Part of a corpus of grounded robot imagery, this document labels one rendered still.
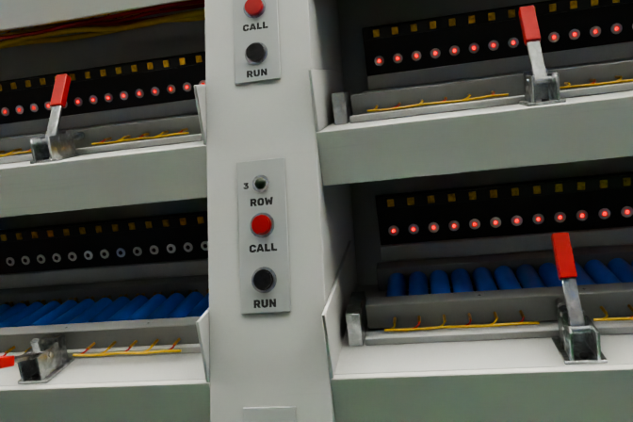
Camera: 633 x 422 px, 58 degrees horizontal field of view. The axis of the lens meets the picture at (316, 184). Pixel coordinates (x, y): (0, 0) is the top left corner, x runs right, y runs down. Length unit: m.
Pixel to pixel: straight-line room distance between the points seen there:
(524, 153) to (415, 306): 0.15
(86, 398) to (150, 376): 0.05
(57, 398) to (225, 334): 0.15
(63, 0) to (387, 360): 0.45
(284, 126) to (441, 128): 0.13
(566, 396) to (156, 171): 0.36
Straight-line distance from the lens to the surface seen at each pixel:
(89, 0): 0.61
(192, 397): 0.48
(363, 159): 0.46
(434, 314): 0.50
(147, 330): 0.54
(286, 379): 0.45
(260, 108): 0.48
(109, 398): 0.51
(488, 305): 0.50
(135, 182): 0.52
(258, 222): 0.45
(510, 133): 0.46
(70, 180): 0.55
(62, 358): 0.57
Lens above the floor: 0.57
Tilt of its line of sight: 12 degrees up
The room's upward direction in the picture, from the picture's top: 3 degrees counter-clockwise
